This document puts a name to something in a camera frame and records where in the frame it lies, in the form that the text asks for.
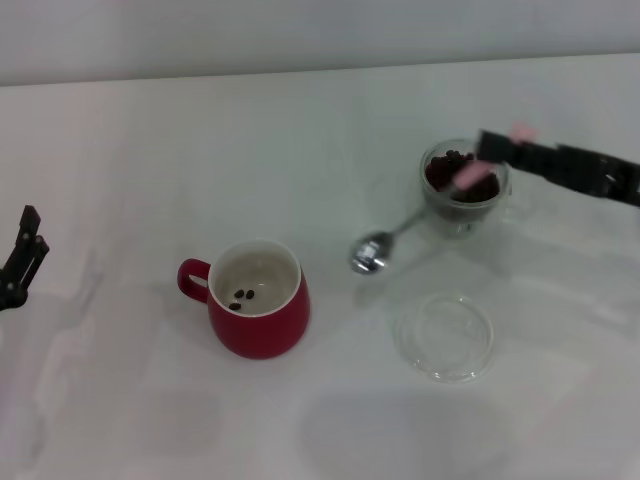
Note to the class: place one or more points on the pile of coffee beans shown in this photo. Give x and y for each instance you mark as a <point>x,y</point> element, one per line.
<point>440,170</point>

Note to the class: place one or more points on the clear glass saucer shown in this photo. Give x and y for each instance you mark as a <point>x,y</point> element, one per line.
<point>440,361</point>

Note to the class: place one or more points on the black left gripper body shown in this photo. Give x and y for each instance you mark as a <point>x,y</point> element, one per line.
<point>9,297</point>

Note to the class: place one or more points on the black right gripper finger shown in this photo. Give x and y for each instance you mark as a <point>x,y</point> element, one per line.
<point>530,159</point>
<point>605,157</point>

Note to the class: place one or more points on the red ceramic mug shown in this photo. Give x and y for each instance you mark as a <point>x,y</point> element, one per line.
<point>260,335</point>

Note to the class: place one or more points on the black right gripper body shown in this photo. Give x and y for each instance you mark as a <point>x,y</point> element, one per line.
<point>625,187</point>

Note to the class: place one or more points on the clear double-wall glass cup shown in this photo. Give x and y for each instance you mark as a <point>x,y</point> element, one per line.
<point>435,207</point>

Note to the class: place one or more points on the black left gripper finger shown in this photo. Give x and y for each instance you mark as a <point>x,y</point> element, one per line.
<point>30,219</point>
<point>39,252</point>

